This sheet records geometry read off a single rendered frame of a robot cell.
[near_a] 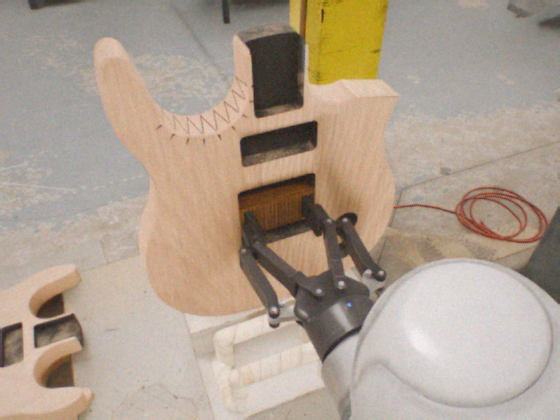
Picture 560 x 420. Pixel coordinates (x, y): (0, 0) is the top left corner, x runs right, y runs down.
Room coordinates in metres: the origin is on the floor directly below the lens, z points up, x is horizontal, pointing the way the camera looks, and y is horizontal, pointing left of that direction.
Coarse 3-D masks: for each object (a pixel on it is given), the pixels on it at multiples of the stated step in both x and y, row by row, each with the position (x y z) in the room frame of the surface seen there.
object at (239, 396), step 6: (234, 390) 0.37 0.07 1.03; (240, 390) 0.38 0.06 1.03; (246, 390) 0.38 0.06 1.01; (234, 396) 0.38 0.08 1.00; (240, 396) 0.38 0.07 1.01; (246, 396) 0.38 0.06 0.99; (234, 402) 0.38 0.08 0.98; (240, 402) 0.37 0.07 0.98; (246, 402) 0.38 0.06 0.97; (240, 408) 0.37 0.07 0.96; (246, 408) 0.38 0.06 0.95
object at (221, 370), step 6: (216, 360) 0.46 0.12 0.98; (216, 366) 0.45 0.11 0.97; (222, 366) 0.44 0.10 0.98; (228, 366) 0.45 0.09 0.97; (216, 372) 0.44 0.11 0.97; (222, 372) 0.43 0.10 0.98; (228, 372) 0.43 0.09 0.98; (216, 378) 0.43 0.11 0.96; (222, 378) 0.42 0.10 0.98; (222, 384) 0.41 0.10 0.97; (228, 384) 0.41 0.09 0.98; (222, 390) 0.40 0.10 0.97; (228, 390) 0.40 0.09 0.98; (222, 396) 0.39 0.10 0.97; (228, 396) 0.39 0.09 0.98; (228, 402) 0.38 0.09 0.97; (228, 408) 0.37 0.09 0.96; (234, 408) 0.37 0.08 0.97
